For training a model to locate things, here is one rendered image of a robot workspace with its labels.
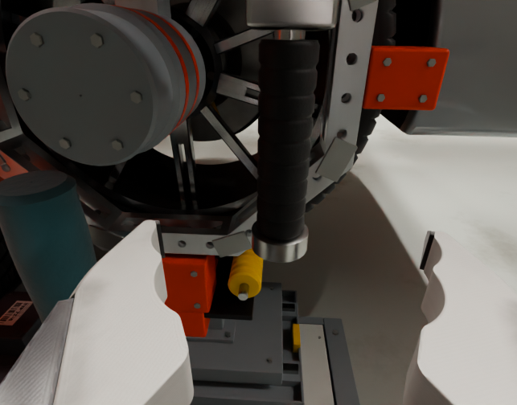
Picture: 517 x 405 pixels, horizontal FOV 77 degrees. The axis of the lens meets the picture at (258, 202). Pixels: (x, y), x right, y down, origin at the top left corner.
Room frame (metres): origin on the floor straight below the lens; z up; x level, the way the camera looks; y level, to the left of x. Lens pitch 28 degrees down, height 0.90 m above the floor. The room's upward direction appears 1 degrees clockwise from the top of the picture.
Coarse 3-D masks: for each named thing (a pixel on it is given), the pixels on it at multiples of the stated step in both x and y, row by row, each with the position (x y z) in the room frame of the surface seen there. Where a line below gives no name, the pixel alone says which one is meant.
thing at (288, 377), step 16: (288, 304) 0.72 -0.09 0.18; (288, 320) 0.69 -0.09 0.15; (288, 336) 0.63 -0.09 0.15; (288, 352) 0.58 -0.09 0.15; (288, 368) 0.51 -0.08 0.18; (208, 384) 0.49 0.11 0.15; (224, 384) 0.49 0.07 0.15; (240, 384) 0.49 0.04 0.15; (256, 384) 0.49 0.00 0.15; (288, 384) 0.49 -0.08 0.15; (192, 400) 0.45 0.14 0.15; (208, 400) 0.44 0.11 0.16; (224, 400) 0.44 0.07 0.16; (240, 400) 0.44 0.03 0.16; (256, 400) 0.44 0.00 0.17; (272, 400) 0.44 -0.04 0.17; (288, 400) 0.44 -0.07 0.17
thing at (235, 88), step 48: (0, 0) 0.52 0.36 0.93; (48, 0) 0.63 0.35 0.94; (192, 0) 0.53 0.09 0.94; (0, 48) 0.52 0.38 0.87; (240, 96) 0.53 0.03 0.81; (192, 144) 0.54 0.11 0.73; (240, 144) 0.53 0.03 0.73; (144, 192) 0.55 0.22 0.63; (192, 192) 0.53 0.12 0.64; (240, 192) 0.54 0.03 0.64
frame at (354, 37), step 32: (352, 0) 0.41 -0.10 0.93; (352, 32) 0.41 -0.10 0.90; (352, 64) 0.42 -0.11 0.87; (0, 96) 0.48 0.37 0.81; (352, 96) 0.41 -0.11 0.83; (0, 128) 0.47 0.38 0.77; (352, 128) 0.41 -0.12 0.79; (0, 160) 0.43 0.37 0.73; (32, 160) 0.48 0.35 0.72; (320, 160) 0.41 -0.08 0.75; (352, 160) 0.41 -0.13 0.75; (96, 192) 0.49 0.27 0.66; (96, 224) 0.43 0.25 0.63; (128, 224) 0.46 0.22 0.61; (160, 224) 0.47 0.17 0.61; (192, 224) 0.47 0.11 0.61; (224, 224) 0.45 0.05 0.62
